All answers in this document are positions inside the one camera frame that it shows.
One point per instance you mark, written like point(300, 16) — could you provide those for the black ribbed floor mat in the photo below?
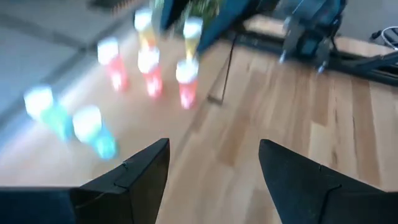
point(102, 3)

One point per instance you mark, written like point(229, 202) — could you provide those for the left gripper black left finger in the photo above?
point(133, 193)

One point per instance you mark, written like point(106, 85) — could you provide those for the green potted plant black pot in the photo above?
point(202, 7)

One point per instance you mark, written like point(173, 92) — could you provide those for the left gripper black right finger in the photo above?
point(304, 196)

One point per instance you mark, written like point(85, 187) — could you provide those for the yellow pill bottle white cap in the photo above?
point(191, 43)
point(146, 34)

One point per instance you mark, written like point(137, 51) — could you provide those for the red pill bottle white cap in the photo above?
point(186, 90)
point(152, 81)
point(116, 71)

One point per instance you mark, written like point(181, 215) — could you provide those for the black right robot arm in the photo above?
point(311, 28)

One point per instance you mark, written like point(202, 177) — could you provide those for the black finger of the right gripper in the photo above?
point(227, 21)
point(172, 12)

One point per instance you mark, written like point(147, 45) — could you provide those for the teal pill bottle white cap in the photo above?
point(102, 146)
point(53, 119)

